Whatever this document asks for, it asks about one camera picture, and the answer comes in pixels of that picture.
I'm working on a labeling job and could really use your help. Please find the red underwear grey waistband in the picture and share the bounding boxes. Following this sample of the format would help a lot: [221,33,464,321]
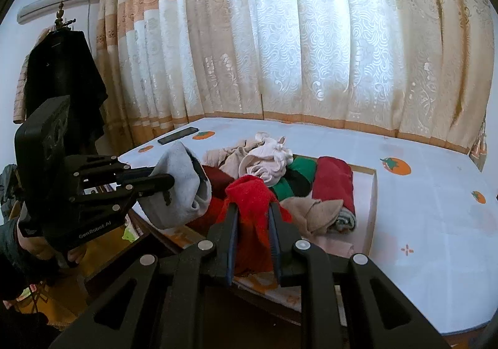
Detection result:
[310,156,357,233]

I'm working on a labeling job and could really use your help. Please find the tan underwear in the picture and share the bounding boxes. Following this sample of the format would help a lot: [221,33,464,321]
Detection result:
[279,196,345,238]

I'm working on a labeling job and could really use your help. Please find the white underwear black mark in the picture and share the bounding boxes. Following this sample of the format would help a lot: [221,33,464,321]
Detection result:
[138,141,213,230]

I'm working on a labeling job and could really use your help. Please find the person's left hand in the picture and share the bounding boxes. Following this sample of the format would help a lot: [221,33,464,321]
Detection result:
[17,232,87,268]

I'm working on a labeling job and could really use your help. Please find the green black striped underwear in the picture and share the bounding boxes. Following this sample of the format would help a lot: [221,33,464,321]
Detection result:
[270,157,319,204]

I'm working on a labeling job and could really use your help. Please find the beige quilted coat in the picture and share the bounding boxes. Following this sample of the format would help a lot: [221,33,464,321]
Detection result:
[12,27,32,125]

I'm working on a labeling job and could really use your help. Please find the black jacket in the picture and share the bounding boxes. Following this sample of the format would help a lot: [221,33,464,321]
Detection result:
[22,30,109,165]

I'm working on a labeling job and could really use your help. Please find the shallow cardboard tray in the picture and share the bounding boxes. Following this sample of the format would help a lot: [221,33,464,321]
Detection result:
[156,154,379,268]

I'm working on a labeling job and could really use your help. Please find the cream and orange floral curtain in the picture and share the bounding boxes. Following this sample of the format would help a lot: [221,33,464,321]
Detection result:
[95,0,498,139]

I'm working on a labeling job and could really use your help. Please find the person's left forearm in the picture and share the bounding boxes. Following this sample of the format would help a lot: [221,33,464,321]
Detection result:
[0,217,49,303]

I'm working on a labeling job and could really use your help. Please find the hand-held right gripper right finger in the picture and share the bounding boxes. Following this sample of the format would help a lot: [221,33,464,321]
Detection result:
[268,202,454,349]

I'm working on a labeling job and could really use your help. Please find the wooden coat rack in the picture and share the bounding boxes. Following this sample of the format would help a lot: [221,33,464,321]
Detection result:
[54,0,77,34]

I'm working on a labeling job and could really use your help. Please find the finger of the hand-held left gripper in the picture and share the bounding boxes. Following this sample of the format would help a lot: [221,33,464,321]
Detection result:
[69,173,174,218]
[68,154,157,181]

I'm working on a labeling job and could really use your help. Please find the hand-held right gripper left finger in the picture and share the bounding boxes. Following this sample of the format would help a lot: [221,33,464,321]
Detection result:
[49,202,239,349]

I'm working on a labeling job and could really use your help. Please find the pinkish white frilly underwear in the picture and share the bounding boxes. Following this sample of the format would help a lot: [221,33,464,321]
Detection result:
[237,132,294,187]

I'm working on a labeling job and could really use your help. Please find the curtain tassel tieback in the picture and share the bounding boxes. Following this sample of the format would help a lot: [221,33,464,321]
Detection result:
[468,113,488,173]

